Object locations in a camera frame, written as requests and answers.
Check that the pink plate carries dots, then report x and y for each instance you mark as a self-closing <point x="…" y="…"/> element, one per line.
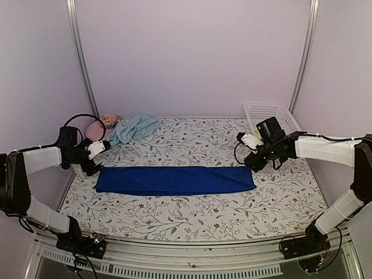
<point x="100" y="130"/>

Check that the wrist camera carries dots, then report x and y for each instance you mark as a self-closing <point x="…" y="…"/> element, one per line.
<point x="270" y="131"/>
<point x="69" y="136"/>

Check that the cream ceramic mug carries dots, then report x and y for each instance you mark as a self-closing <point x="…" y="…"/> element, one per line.
<point x="78" y="170"/>

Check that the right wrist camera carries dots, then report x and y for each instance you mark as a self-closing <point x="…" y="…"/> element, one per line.
<point x="270" y="131"/>

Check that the white plastic basket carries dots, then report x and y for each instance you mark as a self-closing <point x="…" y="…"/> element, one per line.
<point x="256" y="112"/>

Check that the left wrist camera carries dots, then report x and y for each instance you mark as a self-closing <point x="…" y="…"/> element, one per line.
<point x="69" y="136"/>

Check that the right aluminium frame post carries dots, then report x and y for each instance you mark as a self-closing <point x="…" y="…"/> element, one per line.
<point x="309" y="36"/>

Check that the light blue towel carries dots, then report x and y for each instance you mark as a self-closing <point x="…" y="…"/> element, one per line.
<point x="137" y="127"/>

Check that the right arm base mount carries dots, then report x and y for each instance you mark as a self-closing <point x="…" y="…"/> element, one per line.
<point x="292" y="247"/>

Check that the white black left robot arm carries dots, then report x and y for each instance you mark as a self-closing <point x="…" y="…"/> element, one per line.
<point x="16" y="198"/>

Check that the aluminium front rail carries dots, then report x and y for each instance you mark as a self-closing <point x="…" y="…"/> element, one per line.
<point x="136" y="258"/>

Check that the dark blue towel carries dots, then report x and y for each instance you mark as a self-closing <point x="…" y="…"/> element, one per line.
<point x="174" y="181"/>

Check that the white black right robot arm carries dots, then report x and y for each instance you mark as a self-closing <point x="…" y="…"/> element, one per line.
<point x="352" y="152"/>

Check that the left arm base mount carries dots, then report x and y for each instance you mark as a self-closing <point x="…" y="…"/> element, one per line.
<point x="90" y="246"/>

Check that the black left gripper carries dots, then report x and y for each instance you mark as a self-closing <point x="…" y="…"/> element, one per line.
<point x="91" y="171"/>

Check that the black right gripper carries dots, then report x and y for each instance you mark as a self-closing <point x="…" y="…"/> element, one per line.
<point x="253" y="163"/>

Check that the aluminium frame post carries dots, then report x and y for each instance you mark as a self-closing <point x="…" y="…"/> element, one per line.
<point x="309" y="36"/>
<point x="78" y="44"/>

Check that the left aluminium frame post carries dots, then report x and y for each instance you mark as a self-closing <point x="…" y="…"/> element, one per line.
<point x="78" y="44"/>

